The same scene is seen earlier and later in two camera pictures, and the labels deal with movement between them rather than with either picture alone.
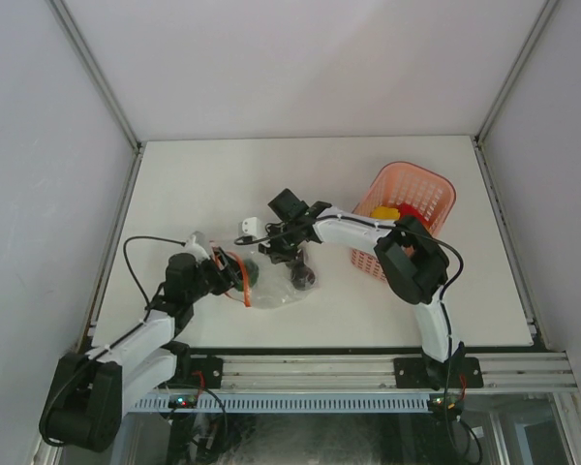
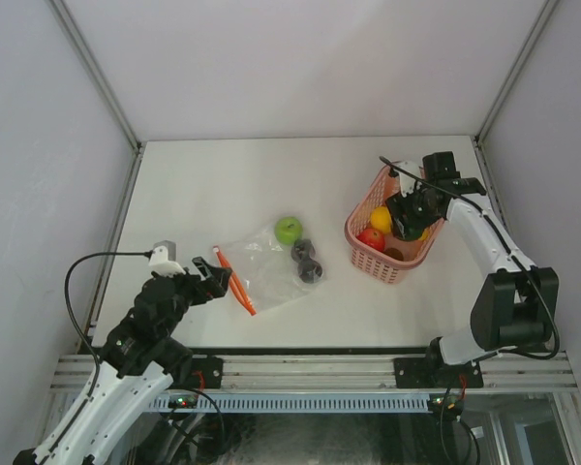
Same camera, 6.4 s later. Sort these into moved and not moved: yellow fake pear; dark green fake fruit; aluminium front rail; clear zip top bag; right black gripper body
Moved: right black gripper body; dark green fake fruit; clear zip top bag
Not moved: yellow fake pear; aluminium front rail
